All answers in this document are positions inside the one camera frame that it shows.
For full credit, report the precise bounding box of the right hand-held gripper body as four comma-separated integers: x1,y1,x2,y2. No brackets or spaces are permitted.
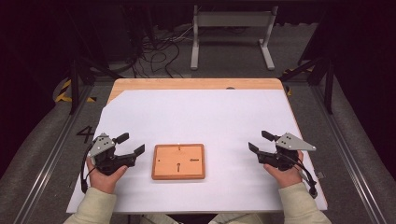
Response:
257,133,318,172

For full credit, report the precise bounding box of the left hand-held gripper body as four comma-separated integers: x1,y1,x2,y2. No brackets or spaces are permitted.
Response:
88,133,138,176

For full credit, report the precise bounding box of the wooden picture frame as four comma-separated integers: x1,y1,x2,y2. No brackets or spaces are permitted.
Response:
151,143,206,181

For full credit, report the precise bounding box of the person's left hand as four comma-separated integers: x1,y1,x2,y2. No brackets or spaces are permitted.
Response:
86,157,129,195

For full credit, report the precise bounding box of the person's right hand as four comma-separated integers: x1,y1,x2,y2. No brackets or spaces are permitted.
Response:
262,149,304,189

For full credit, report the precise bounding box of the white table sheet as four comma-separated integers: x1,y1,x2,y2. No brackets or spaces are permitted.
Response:
65,89,329,215

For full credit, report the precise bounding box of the black metal stand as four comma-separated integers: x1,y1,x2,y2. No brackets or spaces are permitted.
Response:
65,54,123,116
278,55,336,115

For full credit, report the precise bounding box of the yellow black hazard tape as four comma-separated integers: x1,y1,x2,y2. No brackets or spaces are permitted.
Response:
54,78,97,104

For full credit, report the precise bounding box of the white metal stand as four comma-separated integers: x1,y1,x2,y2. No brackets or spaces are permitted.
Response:
190,5,279,71

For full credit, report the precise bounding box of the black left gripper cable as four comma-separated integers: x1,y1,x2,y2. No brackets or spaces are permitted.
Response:
79,141,98,194

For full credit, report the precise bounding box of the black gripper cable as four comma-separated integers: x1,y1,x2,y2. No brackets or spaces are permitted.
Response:
79,141,98,194
290,152,318,200

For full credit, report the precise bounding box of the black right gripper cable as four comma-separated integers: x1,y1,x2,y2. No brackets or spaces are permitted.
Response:
290,152,318,200

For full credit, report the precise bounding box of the metal floor rail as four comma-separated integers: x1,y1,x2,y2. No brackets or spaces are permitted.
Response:
310,85,388,224
12,84,95,224

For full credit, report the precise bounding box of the tangle of black floor cables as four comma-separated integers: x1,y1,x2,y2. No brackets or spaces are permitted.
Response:
130,26,194,79

